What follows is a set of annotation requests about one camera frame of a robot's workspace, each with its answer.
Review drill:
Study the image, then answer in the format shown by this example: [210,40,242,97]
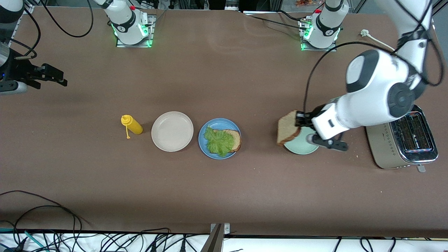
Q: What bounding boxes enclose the brown bread slice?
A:
[276,110,302,146]
[224,129,242,152]

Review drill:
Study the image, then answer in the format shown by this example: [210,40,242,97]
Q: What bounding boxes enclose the green lettuce leaf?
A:
[204,126,235,157]

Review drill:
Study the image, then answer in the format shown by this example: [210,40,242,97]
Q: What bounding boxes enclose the yellow squeeze bottle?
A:
[121,115,144,139]

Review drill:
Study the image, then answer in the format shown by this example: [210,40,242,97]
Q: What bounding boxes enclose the mint green plate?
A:
[283,126,320,155]

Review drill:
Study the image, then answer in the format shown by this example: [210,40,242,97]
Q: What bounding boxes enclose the blue plate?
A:
[198,118,242,160]

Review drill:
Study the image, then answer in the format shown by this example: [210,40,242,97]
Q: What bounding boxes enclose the beige plate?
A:
[151,111,194,152]

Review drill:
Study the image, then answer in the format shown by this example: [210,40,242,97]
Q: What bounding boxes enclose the beige chrome toaster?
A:
[366,104,439,173]

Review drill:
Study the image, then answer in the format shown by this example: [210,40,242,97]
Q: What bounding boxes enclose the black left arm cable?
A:
[303,0,444,116]

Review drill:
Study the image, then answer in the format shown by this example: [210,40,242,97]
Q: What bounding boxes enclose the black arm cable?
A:
[303,0,444,116]
[7,0,94,59]

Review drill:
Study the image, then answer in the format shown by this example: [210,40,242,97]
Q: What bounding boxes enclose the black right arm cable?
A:
[7,0,94,59]

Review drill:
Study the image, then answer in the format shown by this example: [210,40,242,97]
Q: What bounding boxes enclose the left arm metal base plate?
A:
[300,17,337,52]

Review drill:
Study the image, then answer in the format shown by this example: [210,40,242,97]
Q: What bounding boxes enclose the black base cable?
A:
[249,10,308,30]

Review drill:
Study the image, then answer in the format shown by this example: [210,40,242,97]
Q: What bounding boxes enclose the white toaster power cord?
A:
[360,29,396,51]

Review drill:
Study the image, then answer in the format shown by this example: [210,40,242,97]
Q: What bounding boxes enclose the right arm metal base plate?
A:
[116,15,156,48]

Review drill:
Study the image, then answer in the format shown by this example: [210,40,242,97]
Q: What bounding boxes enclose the long looped black cable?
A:
[0,191,83,242]

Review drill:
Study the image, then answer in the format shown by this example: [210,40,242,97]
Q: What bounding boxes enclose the grey aluminium bracket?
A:
[201,223,231,252]

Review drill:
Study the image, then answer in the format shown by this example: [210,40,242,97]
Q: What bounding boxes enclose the teal cable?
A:
[0,228,48,252]

